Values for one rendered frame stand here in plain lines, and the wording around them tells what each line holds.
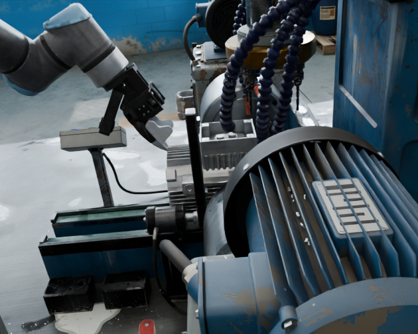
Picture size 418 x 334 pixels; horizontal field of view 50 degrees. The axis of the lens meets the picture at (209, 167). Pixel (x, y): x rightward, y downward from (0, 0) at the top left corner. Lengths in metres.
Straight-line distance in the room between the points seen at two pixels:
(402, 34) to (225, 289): 0.58
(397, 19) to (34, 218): 1.14
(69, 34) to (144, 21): 5.54
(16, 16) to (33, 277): 5.67
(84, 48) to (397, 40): 0.59
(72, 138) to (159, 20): 5.30
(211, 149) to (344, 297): 0.70
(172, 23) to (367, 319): 6.31
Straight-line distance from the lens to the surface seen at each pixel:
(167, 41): 6.55
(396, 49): 0.82
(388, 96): 0.85
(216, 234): 0.71
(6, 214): 1.55
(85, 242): 1.08
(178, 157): 0.98
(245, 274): 0.35
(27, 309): 1.17
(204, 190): 0.90
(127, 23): 6.51
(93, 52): 0.97
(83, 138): 1.27
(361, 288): 0.28
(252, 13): 0.89
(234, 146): 0.95
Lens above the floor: 1.55
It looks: 29 degrees down
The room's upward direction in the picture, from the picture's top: 6 degrees counter-clockwise
